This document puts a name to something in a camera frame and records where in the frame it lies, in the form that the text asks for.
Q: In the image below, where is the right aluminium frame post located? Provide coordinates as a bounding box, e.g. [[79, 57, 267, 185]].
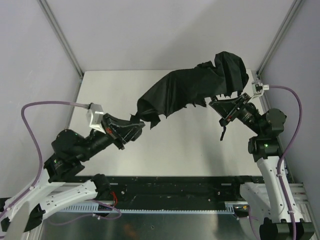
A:
[[255, 0, 306, 78]]

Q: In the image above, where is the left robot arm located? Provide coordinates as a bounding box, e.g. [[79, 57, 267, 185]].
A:
[[0, 113, 145, 232]]

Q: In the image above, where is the black folding umbrella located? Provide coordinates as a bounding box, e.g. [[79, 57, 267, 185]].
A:
[[130, 51, 249, 128]]

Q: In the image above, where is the left aluminium frame post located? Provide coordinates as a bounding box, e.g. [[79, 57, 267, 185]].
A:
[[37, 0, 84, 80]]

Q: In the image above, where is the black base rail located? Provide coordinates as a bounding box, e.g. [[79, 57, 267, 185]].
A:
[[72, 175, 266, 204]]

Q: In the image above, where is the aluminium frame post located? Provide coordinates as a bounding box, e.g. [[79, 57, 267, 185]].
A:
[[255, 0, 306, 78], [37, 0, 84, 80]]

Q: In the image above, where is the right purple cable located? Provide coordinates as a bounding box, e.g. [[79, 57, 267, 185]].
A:
[[248, 85, 303, 240]]

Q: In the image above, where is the grey cable duct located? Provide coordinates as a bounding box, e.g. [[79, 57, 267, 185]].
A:
[[58, 201, 249, 215]]

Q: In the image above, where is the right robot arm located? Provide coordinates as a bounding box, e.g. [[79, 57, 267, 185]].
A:
[[209, 93, 316, 240]]

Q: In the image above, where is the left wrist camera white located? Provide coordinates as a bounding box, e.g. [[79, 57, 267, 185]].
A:
[[86, 103, 105, 133]]

